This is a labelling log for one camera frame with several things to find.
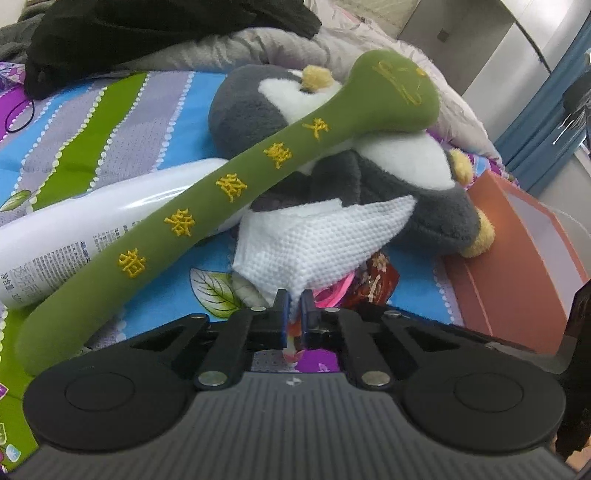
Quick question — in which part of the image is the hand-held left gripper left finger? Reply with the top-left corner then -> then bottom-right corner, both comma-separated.
129,288 -> 291,389

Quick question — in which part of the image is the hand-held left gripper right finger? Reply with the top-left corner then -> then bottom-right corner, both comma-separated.
300,288 -> 462,389

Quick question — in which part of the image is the orange cardboard box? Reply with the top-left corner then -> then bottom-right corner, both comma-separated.
444,168 -> 591,355

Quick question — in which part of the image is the white paper tissue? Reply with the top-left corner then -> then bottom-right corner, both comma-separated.
232,194 -> 414,296

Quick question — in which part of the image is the green plush massage stick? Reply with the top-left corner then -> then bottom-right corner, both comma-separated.
14,48 -> 440,377

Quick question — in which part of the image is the grey penguin plush toy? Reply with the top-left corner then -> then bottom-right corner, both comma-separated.
209,64 -> 496,259

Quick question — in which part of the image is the blue curtain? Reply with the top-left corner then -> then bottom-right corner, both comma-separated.
494,34 -> 591,192

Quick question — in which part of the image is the dark hanging jacket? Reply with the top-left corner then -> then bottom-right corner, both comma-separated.
561,74 -> 591,153

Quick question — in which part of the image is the white plastic bottle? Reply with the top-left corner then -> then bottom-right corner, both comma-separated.
0,157 -> 232,309

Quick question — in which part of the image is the black curved pole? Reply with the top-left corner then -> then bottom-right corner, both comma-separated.
501,0 -> 552,72

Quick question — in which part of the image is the grey duvet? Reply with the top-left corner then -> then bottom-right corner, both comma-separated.
106,23 -> 490,160

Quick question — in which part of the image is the black garment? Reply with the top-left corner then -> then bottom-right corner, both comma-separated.
23,0 -> 323,100

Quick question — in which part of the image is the dark grey blanket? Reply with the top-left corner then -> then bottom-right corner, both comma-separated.
0,21 -> 47,63

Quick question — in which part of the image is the black hair tie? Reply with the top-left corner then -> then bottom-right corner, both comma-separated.
4,98 -> 37,136

